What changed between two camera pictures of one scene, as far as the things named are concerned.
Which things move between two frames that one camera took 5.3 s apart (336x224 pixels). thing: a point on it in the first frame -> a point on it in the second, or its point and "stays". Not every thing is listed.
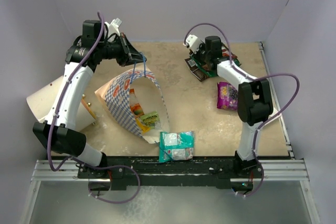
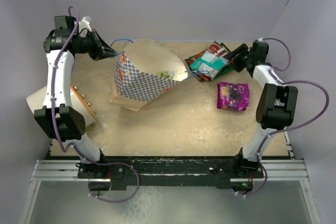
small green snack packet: x=151 y=120 -> x=168 y=74
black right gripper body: x=201 y=54 -> x=240 y=61
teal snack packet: x=176 y=146 -> x=208 y=63
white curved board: x=42 y=101 stays
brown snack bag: x=196 y=71 stays
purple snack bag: x=227 y=96 stays
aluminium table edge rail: x=289 y=168 stays
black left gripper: x=129 y=54 -> x=101 y=47
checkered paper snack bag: x=115 y=93 -> x=147 y=68
